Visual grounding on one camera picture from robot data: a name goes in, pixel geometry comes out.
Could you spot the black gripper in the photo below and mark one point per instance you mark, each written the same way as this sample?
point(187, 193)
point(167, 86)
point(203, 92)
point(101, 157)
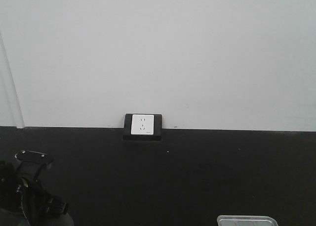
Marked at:
point(22, 193)

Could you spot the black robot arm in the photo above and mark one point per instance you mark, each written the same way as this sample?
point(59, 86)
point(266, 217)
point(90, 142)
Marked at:
point(62, 221)

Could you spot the metal tray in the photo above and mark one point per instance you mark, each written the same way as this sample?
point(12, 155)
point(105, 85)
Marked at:
point(234, 220)

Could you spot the black and white power socket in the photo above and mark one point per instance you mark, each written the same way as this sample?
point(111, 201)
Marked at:
point(142, 127)

